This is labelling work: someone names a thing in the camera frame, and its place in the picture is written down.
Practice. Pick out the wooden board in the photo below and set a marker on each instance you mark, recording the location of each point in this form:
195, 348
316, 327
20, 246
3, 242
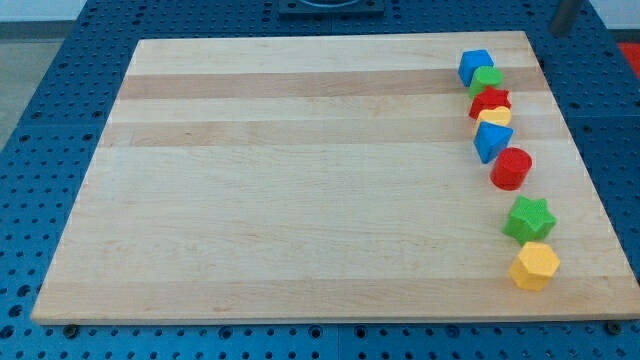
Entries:
319, 180

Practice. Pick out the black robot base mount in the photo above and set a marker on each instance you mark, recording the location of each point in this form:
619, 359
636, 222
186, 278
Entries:
330, 7

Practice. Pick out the blue cube block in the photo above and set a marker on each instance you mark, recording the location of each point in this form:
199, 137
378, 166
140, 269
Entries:
470, 61

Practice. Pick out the yellow heart block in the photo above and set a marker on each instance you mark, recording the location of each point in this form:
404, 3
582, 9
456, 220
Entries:
500, 116

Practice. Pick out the green cylinder block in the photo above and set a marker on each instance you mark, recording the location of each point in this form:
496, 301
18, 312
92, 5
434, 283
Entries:
482, 77

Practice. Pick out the green star block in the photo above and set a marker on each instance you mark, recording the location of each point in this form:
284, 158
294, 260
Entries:
529, 220

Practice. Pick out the red cylinder block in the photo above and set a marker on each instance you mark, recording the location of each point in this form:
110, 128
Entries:
511, 168

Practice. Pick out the blue triangle block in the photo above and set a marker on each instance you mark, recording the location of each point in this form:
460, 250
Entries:
490, 140

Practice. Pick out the red star block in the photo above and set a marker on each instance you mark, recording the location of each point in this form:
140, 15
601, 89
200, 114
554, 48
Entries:
489, 99

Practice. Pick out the yellow hexagon block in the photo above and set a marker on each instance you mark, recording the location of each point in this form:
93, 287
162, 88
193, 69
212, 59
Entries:
534, 266

